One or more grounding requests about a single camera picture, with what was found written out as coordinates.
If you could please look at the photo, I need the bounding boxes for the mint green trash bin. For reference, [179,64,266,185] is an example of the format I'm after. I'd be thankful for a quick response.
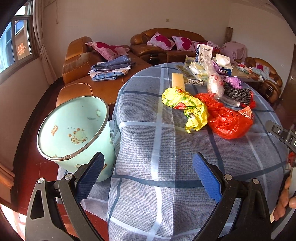
[37,96,115,182]

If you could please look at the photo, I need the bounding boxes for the person's right hand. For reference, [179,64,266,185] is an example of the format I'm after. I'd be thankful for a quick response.
[273,177,296,221]

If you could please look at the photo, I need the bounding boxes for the brown leather armchair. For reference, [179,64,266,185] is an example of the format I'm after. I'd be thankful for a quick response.
[234,57,283,104]

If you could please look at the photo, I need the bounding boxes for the black grey yarn bundle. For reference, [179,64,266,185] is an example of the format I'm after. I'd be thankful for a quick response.
[224,82,251,102]

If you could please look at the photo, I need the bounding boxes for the light cloth on armchair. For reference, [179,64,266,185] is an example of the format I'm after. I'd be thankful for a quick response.
[250,63,271,80]

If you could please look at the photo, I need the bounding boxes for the dark wood coffee table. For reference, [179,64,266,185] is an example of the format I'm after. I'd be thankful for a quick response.
[231,67,261,86]

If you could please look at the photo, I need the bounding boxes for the clear plastic bag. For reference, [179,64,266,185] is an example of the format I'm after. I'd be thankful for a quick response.
[203,58,224,100]

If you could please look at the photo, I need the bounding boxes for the grey plaid tablecloth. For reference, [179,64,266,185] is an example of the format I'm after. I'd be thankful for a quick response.
[81,63,287,240]

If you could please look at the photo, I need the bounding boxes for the yellow plastic wrapper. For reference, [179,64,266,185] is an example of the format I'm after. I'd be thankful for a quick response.
[162,87,208,133]

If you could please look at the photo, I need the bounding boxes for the pink cloth covered object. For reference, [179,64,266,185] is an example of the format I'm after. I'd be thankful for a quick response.
[220,41,247,60]

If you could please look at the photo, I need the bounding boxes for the pale yellow snack packet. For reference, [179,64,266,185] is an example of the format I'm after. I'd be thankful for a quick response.
[189,61,208,81]

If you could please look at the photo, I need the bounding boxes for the patterned snack packet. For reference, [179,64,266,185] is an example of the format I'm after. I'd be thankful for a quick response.
[176,65,205,86]

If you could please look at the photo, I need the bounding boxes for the tall white paper carton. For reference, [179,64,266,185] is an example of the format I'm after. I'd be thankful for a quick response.
[196,44,213,64]

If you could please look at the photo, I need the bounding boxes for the pink folded blanket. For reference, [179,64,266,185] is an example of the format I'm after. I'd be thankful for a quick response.
[207,41,221,50]

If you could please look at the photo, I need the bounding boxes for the beige sponge block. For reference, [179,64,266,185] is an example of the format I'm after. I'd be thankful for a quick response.
[171,73,186,91]

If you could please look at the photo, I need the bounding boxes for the pink floral pillow right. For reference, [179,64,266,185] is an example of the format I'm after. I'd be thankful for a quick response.
[192,41,200,50]

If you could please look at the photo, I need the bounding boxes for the pink floral pillow middle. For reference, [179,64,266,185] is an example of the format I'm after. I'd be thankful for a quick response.
[172,36,196,52]

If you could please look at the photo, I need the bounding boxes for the folded blue plaid cloths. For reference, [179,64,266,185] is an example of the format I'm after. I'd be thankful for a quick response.
[88,55,135,81]

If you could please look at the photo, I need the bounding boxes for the brown leather chaise sofa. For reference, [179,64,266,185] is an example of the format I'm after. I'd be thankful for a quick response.
[56,36,153,110]

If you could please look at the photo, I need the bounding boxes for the pink floral pillow left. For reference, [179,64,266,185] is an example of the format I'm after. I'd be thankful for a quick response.
[147,32,175,51]

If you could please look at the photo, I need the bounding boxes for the brown leather three-seat sofa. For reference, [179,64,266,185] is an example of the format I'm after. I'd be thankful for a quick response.
[130,28,220,65]

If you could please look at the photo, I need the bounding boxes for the pink floral pillow on chaise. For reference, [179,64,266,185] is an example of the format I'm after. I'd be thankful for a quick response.
[85,41,130,61]

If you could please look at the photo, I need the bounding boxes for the beige window curtain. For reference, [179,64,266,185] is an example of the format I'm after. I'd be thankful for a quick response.
[32,0,58,85]

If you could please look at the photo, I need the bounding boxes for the window with wooden frame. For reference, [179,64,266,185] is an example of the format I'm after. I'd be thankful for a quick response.
[1,1,39,83]

